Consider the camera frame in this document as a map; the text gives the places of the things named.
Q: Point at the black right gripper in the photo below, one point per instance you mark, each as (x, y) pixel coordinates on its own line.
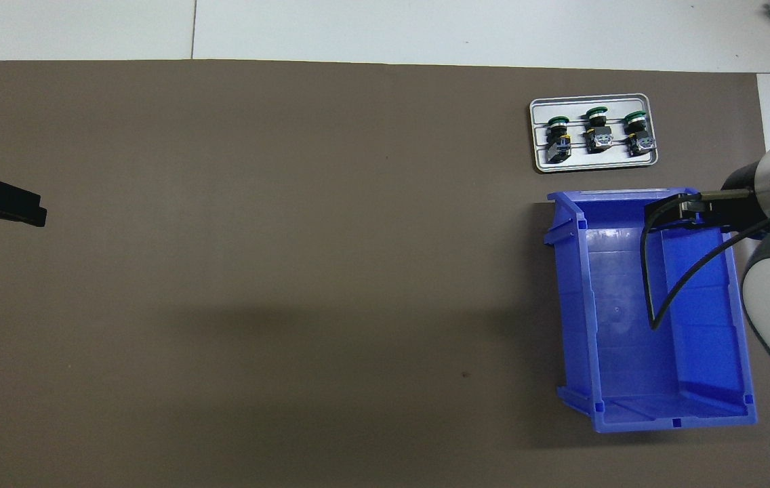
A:
(747, 217)

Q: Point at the green push button switch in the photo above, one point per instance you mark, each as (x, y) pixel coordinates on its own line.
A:
(597, 132)
(638, 134)
(559, 139)

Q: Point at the grey metal tray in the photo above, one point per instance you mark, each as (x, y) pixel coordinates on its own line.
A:
(595, 161)

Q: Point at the blue plastic storage bin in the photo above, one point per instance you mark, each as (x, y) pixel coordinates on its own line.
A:
(629, 352)

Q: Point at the brown table mat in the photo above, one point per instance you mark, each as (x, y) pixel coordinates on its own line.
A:
(290, 271)

